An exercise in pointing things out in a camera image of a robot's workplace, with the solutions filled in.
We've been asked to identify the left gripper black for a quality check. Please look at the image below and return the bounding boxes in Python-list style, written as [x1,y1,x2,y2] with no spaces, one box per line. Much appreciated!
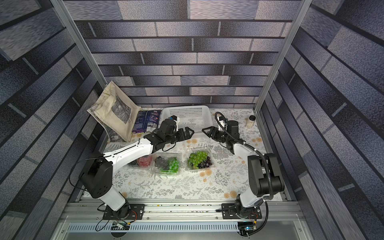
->
[165,126,196,145]

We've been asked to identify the dark purple grape bunch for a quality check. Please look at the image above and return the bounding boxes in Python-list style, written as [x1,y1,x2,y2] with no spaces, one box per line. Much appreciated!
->
[198,157,212,169]

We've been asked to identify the bright green grape bunch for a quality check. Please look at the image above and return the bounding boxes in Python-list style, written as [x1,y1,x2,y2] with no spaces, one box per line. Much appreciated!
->
[160,158,180,175]

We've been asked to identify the small dark grape bunch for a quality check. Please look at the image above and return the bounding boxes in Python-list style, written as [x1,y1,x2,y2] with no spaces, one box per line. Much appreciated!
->
[155,157,169,170]

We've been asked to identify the clear plastic clamshell container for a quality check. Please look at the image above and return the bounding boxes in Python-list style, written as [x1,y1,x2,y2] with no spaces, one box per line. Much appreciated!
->
[127,155,154,170]

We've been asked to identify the red grape bunch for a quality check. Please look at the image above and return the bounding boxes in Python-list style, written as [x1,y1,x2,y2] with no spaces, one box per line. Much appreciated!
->
[137,155,153,168]

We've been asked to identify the dark blue grape bunch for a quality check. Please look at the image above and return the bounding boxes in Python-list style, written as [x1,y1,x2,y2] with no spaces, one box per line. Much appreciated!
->
[128,160,138,167]

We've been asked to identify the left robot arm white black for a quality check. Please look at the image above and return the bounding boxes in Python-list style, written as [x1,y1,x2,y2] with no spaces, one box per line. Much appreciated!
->
[79,116,195,221]

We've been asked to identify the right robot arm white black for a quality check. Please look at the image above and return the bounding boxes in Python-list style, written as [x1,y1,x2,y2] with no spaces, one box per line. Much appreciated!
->
[202,121,285,218]

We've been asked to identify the white plastic basket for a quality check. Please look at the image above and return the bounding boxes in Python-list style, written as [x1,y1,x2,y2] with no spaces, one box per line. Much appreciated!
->
[160,106,213,133]

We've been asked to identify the small bottle black cap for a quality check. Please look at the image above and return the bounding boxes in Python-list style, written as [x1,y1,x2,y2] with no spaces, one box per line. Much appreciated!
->
[246,115,256,129]

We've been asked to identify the blue snack bag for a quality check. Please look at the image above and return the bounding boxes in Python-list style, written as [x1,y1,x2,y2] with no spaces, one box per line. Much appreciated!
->
[132,110,162,134]

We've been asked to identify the floral tablecloth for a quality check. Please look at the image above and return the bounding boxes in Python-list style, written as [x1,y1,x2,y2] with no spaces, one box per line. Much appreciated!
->
[82,107,283,202]

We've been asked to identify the beige canvas tote bag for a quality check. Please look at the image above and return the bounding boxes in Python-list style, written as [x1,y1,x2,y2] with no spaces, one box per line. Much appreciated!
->
[87,82,142,142]

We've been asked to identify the green circuit board right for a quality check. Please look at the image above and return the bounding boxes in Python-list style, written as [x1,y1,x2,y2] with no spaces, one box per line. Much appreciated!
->
[238,221,257,237]

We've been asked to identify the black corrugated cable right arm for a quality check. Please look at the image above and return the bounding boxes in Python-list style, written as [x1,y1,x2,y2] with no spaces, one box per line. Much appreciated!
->
[214,111,275,236]

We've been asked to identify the aluminium rail base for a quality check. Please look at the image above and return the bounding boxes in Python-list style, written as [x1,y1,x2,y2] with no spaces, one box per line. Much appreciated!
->
[53,199,313,240]

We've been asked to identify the circuit board left wires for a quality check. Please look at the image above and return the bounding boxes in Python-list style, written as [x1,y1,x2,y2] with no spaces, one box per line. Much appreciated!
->
[95,218,136,236]

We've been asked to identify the right aluminium frame post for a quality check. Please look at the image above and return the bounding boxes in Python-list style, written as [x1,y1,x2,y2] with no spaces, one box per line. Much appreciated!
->
[254,0,312,114]

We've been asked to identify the aluminium frame post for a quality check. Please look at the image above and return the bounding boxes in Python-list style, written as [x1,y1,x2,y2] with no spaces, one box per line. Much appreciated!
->
[254,0,312,114]
[50,0,107,89]

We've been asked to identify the left aluminium frame post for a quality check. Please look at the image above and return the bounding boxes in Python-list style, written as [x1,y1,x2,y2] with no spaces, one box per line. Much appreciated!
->
[50,0,107,89]

